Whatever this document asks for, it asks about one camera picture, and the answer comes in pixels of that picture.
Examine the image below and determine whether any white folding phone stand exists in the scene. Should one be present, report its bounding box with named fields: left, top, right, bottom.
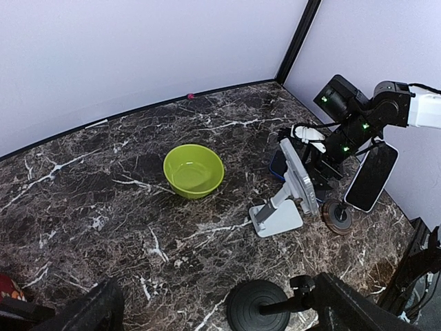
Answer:
left=249, top=181, right=303, bottom=238

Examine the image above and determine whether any green bowl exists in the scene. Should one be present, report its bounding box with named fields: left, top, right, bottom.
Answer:
left=163, top=144, right=225, bottom=199

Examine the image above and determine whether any black pole stand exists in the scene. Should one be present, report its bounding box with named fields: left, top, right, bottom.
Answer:
left=226, top=275, right=316, bottom=330

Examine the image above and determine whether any black front rail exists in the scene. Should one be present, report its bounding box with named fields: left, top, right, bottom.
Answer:
left=377, top=217, right=440, bottom=323

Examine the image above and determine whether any grey wood-base phone stand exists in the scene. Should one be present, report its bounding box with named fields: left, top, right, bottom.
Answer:
left=321, top=199, right=352, bottom=236

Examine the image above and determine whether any red floral plate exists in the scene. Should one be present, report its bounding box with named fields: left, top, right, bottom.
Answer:
left=0, top=274, right=27, bottom=302

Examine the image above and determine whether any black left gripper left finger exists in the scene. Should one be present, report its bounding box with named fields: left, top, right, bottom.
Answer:
left=31, top=277, right=125, bottom=330

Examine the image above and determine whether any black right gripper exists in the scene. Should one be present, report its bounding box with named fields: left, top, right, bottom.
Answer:
left=302, top=151, right=343, bottom=190

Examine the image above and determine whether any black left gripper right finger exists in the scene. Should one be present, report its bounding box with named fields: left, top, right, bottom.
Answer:
left=315, top=272, right=413, bottom=331

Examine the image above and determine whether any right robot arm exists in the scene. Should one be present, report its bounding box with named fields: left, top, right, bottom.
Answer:
left=304, top=74, right=440, bottom=190

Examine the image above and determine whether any black phone blue case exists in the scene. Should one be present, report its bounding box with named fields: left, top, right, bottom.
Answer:
left=269, top=150, right=326, bottom=203

